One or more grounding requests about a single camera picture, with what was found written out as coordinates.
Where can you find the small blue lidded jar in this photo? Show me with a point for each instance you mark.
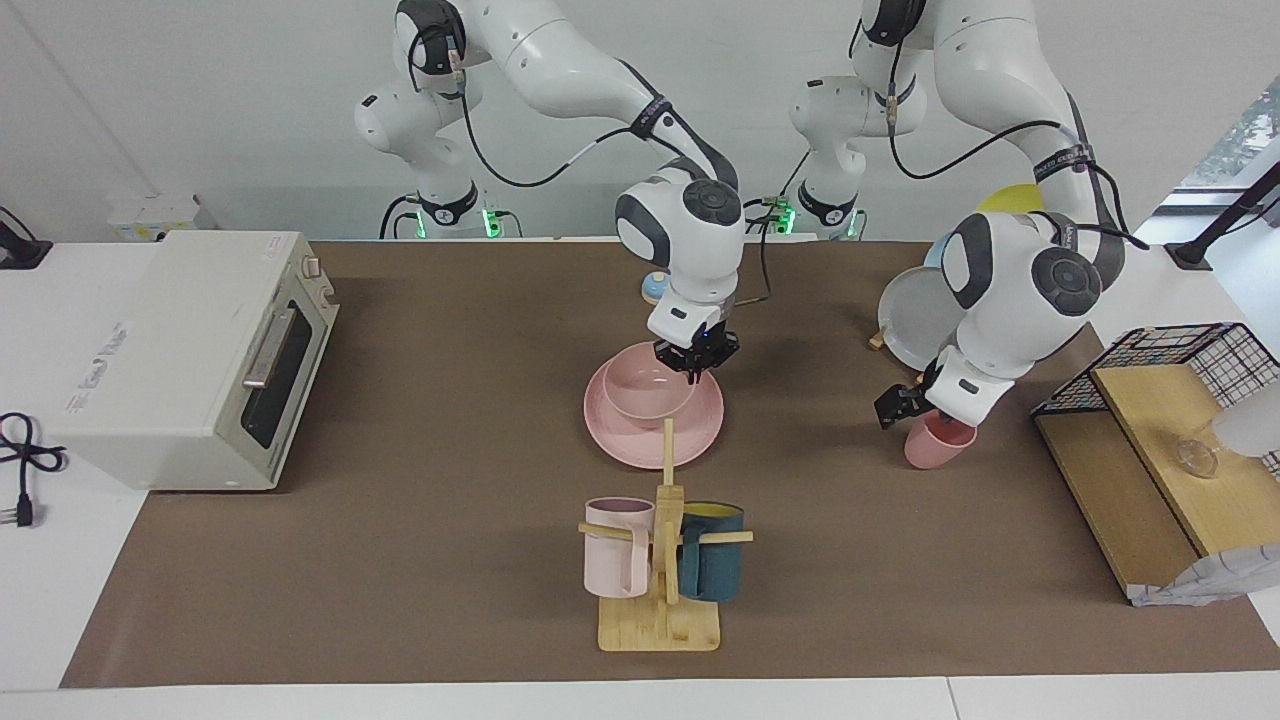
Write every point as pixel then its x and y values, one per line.
pixel 655 290

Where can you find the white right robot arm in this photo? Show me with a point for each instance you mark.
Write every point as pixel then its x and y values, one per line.
pixel 560 70

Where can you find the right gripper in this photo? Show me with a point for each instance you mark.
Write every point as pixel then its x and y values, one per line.
pixel 685 320

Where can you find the yellow plate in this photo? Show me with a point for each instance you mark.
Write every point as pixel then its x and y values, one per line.
pixel 1010 198

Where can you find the brown table mat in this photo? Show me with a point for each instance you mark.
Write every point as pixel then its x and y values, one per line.
pixel 430 560

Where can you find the beige toaster oven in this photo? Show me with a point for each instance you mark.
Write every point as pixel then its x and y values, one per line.
pixel 170 360

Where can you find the wooden mug tree stand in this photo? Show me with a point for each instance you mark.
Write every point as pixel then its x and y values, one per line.
pixel 660 630

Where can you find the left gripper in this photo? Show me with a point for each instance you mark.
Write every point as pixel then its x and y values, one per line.
pixel 968 392

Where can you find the white box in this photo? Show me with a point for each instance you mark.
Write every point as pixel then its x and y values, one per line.
pixel 155 215

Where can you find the grey plate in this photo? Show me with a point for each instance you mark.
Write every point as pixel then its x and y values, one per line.
pixel 920 320

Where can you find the clear glass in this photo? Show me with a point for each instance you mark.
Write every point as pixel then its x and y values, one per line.
pixel 1197 458

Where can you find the wooden shelf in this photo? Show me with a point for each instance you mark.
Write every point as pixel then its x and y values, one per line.
pixel 1130 500

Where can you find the black stand with pole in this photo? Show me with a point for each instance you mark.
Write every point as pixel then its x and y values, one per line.
pixel 1200 245

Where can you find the pink mug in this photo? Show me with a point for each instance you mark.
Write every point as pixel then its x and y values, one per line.
pixel 612 560

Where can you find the dark teal mug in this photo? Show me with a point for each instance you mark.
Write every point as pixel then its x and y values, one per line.
pixel 712 565

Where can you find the white marbled sheet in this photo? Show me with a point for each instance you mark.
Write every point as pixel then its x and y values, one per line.
pixel 1215 575

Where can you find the pink bowl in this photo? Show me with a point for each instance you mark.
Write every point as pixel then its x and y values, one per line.
pixel 645 392

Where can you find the light blue plate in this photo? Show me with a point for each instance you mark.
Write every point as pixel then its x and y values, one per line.
pixel 935 255

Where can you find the black stand base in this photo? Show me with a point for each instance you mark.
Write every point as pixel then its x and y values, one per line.
pixel 20 250

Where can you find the pink speckled plate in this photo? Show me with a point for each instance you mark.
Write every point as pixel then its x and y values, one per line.
pixel 650 445

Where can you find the pink tumbler cup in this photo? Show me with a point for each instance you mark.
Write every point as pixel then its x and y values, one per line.
pixel 935 450

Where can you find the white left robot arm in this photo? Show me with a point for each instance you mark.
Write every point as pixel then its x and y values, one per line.
pixel 1000 290

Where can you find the wooden plate rack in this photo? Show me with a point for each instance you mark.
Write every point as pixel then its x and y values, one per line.
pixel 877 340

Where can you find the white plastic object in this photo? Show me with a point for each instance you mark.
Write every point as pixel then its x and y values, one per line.
pixel 1250 420

